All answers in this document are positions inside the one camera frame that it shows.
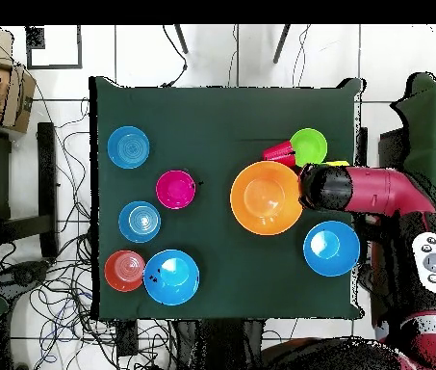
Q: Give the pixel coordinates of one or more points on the large yellow bowl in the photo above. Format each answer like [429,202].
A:
[265,198]

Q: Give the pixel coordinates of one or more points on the red cup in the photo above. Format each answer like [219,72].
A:
[279,153]

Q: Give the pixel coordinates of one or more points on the green bowl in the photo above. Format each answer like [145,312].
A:
[310,146]

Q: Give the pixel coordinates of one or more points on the large blue bowl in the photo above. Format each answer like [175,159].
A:
[331,248]
[170,277]

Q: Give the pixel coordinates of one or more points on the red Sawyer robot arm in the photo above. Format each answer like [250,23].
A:
[375,189]

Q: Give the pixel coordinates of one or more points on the pink bowl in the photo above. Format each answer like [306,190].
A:
[175,189]

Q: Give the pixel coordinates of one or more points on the small blue bowl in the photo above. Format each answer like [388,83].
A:
[139,221]
[128,147]

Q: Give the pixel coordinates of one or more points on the orange bowl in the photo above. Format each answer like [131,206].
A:
[124,270]

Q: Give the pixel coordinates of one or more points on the black power strip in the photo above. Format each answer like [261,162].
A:
[127,339]

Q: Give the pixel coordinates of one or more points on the black tripod leg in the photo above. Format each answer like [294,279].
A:
[281,44]
[181,40]

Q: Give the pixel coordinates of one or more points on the black box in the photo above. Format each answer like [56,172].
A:
[390,148]

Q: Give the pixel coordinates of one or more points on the black stand base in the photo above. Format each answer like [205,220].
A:
[23,275]

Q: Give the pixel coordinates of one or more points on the cardboard box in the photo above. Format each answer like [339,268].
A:
[17,100]

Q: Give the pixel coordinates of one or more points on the black table frame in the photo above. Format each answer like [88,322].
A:
[47,189]

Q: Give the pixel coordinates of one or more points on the black square frame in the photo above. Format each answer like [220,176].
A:
[34,38]

